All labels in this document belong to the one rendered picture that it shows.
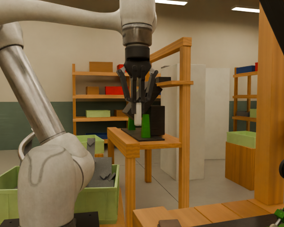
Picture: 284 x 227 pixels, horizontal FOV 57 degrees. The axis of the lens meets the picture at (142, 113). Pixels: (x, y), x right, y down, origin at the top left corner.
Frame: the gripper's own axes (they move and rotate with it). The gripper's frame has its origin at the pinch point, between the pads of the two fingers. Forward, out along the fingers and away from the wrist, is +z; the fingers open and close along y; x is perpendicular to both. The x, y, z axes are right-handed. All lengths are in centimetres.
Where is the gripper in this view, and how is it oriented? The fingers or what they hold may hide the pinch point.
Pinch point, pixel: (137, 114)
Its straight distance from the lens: 80.3
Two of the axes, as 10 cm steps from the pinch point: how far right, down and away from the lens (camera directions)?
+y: -9.6, 0.2, -2.9
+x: 2.9, 0.6, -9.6
